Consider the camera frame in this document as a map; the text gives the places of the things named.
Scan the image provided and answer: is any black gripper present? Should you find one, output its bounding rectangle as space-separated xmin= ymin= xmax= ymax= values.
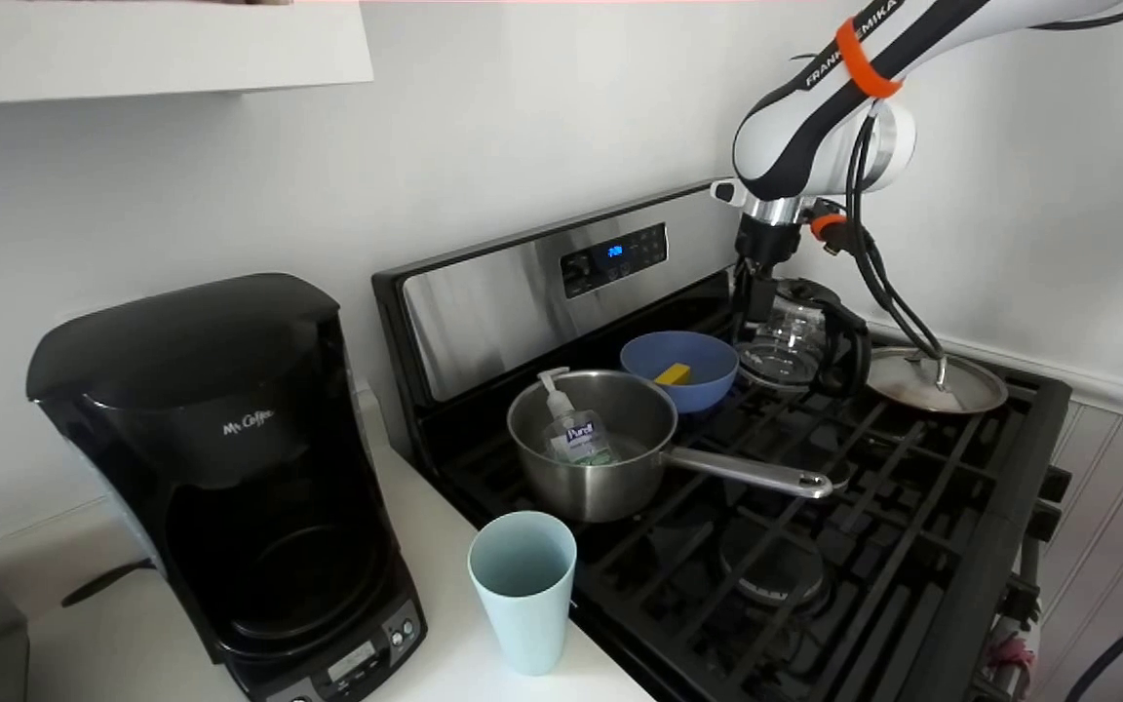
xmin=733 ymin=219 xmax=798 ymax=321

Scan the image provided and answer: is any yellow block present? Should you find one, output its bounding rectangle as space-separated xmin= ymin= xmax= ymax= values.
xmin=656 ymin=363 xmax=690 ymax=387

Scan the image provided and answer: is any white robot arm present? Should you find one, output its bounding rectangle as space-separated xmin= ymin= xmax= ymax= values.
xmin=714 ymin=0 xmax=1123 ymax=323

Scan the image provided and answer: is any blue bowl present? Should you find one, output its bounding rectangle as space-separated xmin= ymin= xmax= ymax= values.
xmin=619 ymin=331 xmax=735 ymax=414

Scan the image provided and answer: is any glass coffee carafe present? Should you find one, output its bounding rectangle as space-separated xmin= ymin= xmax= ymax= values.
xmin=733 ymin=278 xmax=870 ymax=392

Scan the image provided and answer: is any steel pot lid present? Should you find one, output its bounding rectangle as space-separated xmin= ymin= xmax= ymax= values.
xmin=866 ymin=347 xmax=1008 ymax=414

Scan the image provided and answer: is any stainless steel gas stove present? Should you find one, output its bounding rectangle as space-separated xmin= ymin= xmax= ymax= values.
xmin=372 ymin=187 xmax=1067 ymax=702

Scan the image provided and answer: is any clear soap bottle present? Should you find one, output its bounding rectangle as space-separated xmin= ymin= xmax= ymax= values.
xmin=538 ymin=369 xmax=617 ymax=466

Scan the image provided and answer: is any steel saucepan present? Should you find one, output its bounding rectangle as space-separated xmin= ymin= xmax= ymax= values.
xmin=506 ymin=369 xmax=835 ymax=521

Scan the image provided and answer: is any light blue plastic cup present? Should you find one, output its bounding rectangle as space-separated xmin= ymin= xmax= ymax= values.
xmin=469 ymin=510 xmax=577 ymax=673

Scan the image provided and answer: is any black coffee maker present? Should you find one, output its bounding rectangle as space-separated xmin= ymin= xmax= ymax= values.
xmin=25 ymin=271 xmax=424 ymax=702

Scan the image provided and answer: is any white upper cabinet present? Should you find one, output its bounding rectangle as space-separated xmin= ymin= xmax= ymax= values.
xmin=0 ymin=0 xmax=372 ymax=103

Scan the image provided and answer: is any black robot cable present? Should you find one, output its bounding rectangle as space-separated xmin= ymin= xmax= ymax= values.
xmin=839 ymin=109 xmax=952 ymax=383

